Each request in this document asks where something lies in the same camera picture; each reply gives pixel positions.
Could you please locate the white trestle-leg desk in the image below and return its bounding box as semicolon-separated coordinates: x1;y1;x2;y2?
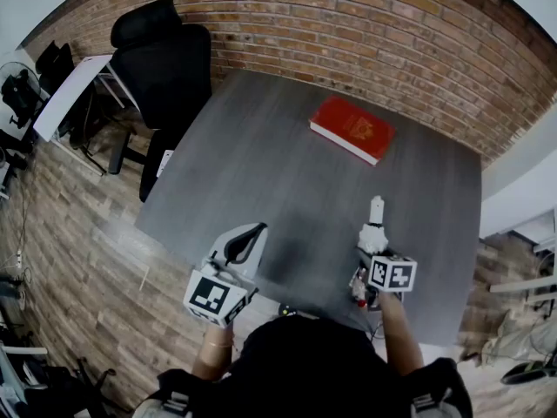
32;54;141;177

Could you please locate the grey wooden table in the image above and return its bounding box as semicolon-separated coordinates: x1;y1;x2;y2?
133;67;484;348

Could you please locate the black green-edged disc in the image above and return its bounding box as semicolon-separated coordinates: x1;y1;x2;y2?
500;360;554;387

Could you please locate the person's black top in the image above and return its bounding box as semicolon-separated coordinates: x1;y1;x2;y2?
143;313;474;418

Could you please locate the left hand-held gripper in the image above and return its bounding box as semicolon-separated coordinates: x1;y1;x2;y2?
183;222;269;329

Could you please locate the red hardcover book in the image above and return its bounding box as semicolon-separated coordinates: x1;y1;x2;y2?
308;95;398;167

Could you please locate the white straight-leg desk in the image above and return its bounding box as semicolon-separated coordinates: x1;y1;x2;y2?
478;208;557;309

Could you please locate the white metal frame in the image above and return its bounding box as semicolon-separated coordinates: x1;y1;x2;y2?
0;343;50;418

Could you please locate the black high-back office chair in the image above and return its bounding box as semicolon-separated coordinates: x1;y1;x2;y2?
109;0;214;204

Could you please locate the white plastic bag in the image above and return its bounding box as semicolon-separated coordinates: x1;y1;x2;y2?
478;314;557;366

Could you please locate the person's left forearm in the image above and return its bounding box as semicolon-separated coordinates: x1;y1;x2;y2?
191;323;237;381

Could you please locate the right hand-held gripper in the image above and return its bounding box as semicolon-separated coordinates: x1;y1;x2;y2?
357;250;418;311

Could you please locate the person's right forearm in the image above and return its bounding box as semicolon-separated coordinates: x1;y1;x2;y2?
377;292;426;377

